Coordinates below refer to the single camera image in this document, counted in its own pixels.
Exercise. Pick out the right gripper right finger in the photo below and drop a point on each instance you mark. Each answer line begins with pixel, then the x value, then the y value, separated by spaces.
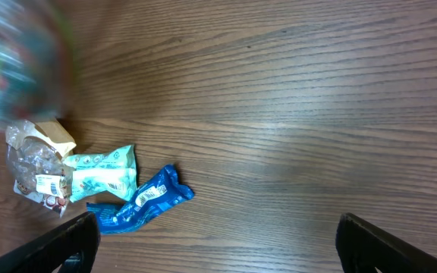
pixel 364 248

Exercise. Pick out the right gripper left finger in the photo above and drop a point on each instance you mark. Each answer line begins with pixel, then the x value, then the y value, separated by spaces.
pixel 71 247

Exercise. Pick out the beige cookie snack bag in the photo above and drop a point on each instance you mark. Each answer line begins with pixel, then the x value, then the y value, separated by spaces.
pixel 35 156

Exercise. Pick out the teal white snack packet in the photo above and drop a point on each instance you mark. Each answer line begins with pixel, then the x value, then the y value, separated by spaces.
pixel 114 172

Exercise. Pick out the blue snack wrapper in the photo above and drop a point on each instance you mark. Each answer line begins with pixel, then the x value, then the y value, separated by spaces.
pixel 161 193

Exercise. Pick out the green Haribo candy bag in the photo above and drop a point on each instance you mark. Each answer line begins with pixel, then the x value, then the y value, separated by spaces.
pixel 37 70

